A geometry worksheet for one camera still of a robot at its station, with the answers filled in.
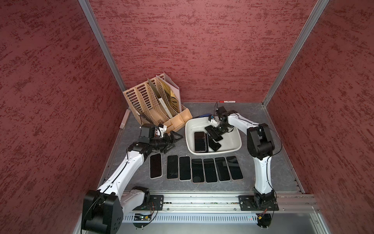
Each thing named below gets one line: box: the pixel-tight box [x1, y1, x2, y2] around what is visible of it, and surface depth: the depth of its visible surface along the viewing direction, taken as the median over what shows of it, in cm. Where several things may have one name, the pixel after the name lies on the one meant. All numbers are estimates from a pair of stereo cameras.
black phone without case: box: [207, 136, 222, 152], surface depth 97 cm
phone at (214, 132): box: [204, 125, 224, 142], surface depth 94 cm
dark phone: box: [194, 131, 207, 153], surface depth 97 cm
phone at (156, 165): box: [149, 153, 163, 180], surface depth 87 cm
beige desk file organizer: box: [122, 73, 193, 134], surface depth 102 cm
